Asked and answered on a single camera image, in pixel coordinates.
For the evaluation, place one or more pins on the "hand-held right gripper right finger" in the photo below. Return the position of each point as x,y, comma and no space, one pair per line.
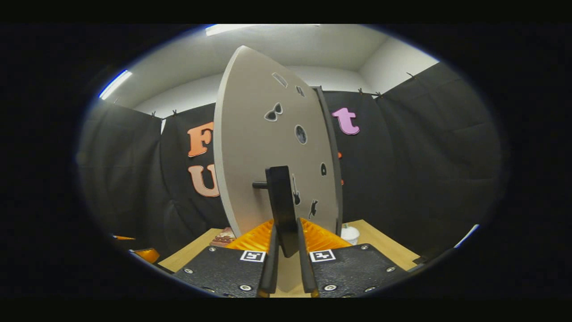
306,268

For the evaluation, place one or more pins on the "white lidded cup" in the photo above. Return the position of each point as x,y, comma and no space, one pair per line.
351,235

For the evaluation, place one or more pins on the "stack of books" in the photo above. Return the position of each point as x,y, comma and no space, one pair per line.
223,237

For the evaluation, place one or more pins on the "long ceiling light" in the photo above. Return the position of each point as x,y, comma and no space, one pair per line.
115,84
228,29

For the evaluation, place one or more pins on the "white flat object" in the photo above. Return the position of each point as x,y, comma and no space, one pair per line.
467,235

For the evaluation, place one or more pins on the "dark grey cabinet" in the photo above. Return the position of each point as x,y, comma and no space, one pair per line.
333,147

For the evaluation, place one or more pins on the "black backdrop cloth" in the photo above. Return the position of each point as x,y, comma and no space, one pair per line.
424,156

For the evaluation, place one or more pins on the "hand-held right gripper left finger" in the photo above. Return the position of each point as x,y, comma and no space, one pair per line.
270,268

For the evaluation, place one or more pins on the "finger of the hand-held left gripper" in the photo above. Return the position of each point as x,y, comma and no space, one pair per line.
123,237
147,255

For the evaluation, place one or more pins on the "light grey cabinet door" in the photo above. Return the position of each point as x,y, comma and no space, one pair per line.
250,147

